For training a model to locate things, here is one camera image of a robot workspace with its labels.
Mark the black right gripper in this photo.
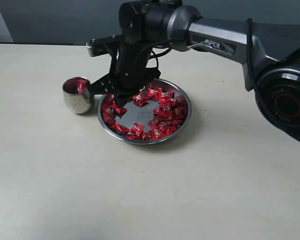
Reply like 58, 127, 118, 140
87, 41, 161, 108

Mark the red candy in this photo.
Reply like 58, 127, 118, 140
130, 121, 146, 136
147, 88, 163, 101
102, 112, 116, 127
159, 91, 175, 105
149, 127, 166, 141
76, 79, 89, 94
160, 119, 183, 132

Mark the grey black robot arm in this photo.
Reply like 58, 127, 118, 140
86, 0, 300, 142

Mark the stainless steel cup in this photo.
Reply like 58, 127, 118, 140
62, 76, 95, 115

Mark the round stainless steel plate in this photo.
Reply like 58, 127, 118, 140
97, 79, 192, 145

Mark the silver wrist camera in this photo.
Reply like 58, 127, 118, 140
86, 35, 122, 57

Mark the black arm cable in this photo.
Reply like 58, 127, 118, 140
246, 17, 257, 92

